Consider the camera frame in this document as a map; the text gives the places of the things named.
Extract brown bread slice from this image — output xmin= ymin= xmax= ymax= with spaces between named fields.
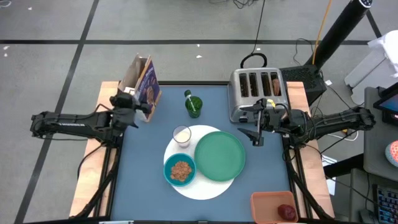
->
xmin=272 ymin=78 xmax=282 ymax=96

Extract orange plastic bin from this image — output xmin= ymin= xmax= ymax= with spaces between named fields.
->
xmin=250 ymin=190 xmax=300 ymax=224

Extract white round woven placemat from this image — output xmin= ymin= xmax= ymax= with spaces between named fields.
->
xmin=163 ymin=124 xmax=242 ymax=200

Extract clear drinking glass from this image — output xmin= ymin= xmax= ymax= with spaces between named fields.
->
xmin=172 ymin=124 xmax=193 ymax=149

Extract purple cereal box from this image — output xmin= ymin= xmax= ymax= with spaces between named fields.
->
xmin=118 ymin=53 xmax=163 ymax=123

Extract grey side desk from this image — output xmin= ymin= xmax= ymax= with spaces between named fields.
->
xmin=363 ymin=86 xmax=398 ymax=183

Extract black perforated base box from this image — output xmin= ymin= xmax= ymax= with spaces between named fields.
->
xmin=279 ymin=64 xmax=328 ymax=107

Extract black metal support frame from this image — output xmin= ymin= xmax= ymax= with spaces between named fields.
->
xmin=72 ymin=136 xmax=126 ymax=219
xmin=281 ymin=136 xmax=336 ymax=220

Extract black tablet screen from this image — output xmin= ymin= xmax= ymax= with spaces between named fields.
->
xmin=373 ymin=89 xmax=398 ymax=126

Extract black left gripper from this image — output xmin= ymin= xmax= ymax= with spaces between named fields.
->
xmin=111 ymin=101 xmax=153 ymax=130

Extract white plastic cart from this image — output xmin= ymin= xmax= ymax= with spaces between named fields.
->
xmin=343 ymin=30 xmax=398 ymax=105

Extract black computer keyboard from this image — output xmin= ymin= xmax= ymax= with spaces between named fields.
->
xmin=374 ymin=185 xmax=398 ymax=224

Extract white milk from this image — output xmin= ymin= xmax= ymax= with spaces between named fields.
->
xmin=175 ymin=129 xmax=191 ymax=144

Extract black toaster power cable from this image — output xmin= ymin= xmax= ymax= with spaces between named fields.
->
xmin=239 ymin=0 xmax=269 ymax=70

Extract yellow hanging cable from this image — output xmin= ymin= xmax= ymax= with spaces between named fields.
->
xmin=312 ymin=0 xmax=334 ymax=65

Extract colourful patterned ball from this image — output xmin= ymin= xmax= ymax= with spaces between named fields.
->
xmin=384 ymin=139 xmax=398 ymax=169

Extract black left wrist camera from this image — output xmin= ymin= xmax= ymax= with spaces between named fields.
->
xmin=109 ymin=91 xmax=138 ymax=108

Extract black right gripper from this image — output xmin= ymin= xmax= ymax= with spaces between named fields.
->
xmin=238 ymin=98 xmax=292 ymax=147

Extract dark red fruit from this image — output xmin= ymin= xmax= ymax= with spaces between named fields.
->
xmin=277 ymin=203 xmax=297 ymax=222

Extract teal plastic bowl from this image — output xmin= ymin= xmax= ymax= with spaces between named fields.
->
xmin=163 ymin=152 xmax=197 ymax=187

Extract silver four-slot toaster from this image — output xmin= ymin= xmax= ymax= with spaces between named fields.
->
xmin=227 ymin=67 xmax=290 ymax=124

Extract silver metal spoon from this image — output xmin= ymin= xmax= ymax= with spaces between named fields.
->
xmin=184 ymin=90 xmax=197 ymax=113

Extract green round plate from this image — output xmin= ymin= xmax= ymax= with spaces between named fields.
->
xmin=194 ymin=131 xmax=246 ymax=182

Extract brown cereal flakes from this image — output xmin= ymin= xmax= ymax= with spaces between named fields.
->
xmin=170 ymin=161 xmax=193 ymax=182

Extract black round pole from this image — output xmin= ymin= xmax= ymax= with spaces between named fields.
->
xmin=306 ymin=0 xmax=373 ymax=67

